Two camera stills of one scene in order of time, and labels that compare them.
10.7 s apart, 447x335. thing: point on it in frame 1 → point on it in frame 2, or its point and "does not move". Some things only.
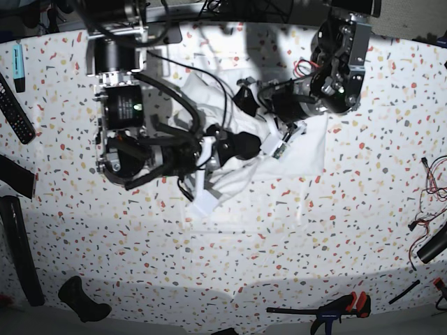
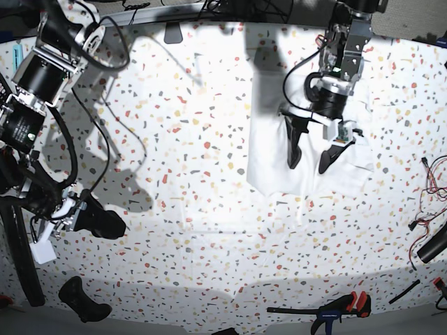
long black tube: [15, 220] does not move
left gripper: [243, 145] → [103, 223]
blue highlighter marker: [19, 70] does not move
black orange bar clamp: [348, 304] does not move
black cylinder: [434, 246] does not move
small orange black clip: [438, 283] does not move
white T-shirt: [207, 102] → [267, 163]
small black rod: [415, 283] does not move
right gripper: [289, 113] → [337, 130]
